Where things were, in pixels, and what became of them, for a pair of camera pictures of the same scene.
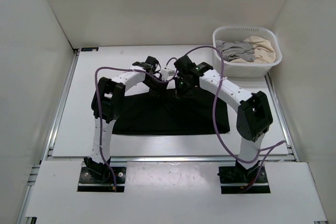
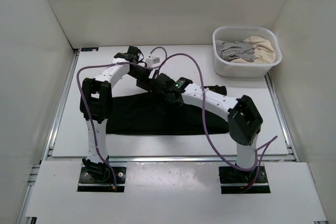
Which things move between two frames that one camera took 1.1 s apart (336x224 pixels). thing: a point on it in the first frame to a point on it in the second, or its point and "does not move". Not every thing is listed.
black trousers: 197,112 does not move
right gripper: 179,94 to 162,95
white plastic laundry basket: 248,51 does not move
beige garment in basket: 264,52 does not move
